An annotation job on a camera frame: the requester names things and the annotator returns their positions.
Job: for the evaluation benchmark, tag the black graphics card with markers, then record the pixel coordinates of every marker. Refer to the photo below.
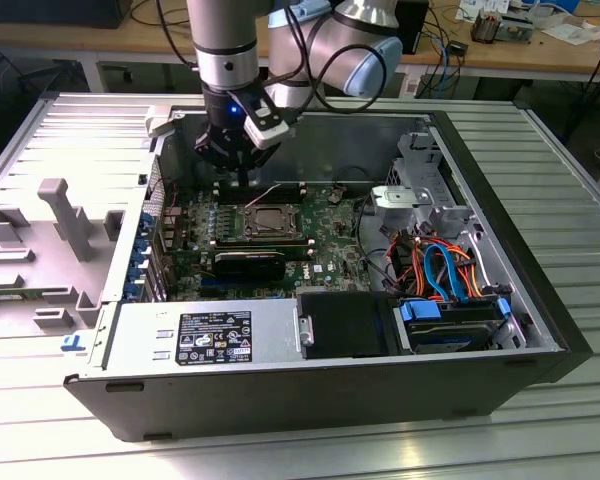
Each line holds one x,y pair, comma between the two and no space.
250,267

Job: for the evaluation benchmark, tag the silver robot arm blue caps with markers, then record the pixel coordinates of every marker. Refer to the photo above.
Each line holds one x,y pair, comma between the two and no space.
220,30

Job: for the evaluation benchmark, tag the silver CPU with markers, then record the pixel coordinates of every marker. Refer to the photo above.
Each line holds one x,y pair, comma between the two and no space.
271,220

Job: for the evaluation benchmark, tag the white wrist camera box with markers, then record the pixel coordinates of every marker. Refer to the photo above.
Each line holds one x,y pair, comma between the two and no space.
267,135

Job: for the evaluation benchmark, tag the small black box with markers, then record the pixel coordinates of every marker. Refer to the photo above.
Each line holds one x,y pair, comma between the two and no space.
457,47

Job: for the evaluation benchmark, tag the white case latch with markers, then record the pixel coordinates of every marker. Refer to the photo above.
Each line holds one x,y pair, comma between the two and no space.
157,122

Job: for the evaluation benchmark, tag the brown transformer coil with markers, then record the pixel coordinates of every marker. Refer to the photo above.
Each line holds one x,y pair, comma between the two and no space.
485,27

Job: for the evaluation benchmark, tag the grey parts rack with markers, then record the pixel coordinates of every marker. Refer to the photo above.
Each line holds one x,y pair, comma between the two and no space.
70,220

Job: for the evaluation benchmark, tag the silver power supply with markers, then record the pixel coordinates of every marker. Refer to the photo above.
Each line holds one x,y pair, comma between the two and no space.
140,345

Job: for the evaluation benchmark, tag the CPU socket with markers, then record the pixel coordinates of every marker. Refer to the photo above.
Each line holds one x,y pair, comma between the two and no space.
246,223

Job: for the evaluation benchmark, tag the green motherboard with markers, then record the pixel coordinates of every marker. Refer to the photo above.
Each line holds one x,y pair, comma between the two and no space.
330,235

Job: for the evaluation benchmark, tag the black desktop computer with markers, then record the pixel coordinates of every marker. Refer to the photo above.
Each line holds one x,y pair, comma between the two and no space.
45,12

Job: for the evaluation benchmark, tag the green RAM stick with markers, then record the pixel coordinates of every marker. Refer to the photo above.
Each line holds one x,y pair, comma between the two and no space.
0,298

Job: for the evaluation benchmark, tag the black open PC case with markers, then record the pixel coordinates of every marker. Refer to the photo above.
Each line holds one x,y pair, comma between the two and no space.
280,400

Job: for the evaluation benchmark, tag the metal locking lever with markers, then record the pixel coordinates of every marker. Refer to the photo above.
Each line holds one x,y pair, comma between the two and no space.
264,195

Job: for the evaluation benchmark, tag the wooden desk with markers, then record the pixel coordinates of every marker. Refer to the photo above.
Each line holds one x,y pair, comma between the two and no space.
520,55

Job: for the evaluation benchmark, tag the hard disk in blue carrier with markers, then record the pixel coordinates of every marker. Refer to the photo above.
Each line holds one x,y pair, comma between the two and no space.
445,342

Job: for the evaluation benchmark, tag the black drive bay cover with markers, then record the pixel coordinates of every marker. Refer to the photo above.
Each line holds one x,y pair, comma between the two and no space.
345,325

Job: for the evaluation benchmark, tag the tall black box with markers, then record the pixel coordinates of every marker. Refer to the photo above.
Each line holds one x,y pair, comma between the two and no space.
416,25

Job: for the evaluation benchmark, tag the silver metal drive cage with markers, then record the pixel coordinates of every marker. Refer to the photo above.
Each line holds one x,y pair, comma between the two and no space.
450,217

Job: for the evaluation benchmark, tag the green circuit device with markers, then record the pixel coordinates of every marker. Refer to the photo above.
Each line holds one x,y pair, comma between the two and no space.
515,30

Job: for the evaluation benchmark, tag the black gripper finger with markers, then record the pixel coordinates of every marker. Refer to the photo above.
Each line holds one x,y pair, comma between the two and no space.
220,147
259,156

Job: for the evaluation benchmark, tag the white papers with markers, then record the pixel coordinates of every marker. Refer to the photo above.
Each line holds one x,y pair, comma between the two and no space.
570,32

